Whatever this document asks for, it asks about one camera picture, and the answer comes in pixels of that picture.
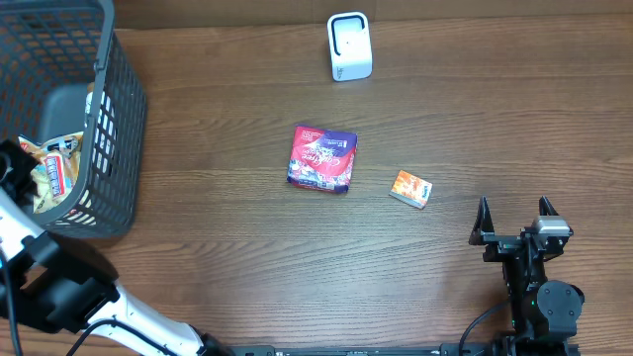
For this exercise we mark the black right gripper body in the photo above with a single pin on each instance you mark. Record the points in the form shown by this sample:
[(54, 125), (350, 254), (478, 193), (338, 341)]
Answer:
[(499, 247)]

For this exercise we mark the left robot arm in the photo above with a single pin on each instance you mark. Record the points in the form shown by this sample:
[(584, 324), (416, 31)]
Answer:
[(51, 282)]

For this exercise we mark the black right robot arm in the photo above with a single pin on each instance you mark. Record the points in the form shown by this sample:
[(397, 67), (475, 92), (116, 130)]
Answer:
[(544, 312)]

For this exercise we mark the white barcode scanner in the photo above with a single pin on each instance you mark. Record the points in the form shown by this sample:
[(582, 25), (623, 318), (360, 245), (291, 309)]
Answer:
[(350, 49)]

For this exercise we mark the yellow white snack bag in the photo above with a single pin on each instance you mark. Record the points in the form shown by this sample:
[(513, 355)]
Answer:
[(57, 170)]

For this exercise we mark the dark grey plastic basket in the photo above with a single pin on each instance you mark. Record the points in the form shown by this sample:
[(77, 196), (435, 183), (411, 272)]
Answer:
[(64, 71)]

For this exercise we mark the orange tissue pack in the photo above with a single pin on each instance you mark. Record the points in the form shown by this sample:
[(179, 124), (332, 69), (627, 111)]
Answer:
[(411, 190)]

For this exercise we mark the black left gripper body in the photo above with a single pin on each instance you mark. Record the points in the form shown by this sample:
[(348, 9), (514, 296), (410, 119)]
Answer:
[(16, 166)]

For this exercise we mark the red purple pad pack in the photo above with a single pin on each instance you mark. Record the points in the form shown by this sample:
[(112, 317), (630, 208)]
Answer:
[(322, 159)]

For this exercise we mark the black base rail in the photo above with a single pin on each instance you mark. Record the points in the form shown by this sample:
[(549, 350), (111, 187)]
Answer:
[(444, 349)]

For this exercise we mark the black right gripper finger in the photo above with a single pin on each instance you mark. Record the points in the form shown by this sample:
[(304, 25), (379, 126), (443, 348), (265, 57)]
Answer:
[(483, 228), (546, 209)]

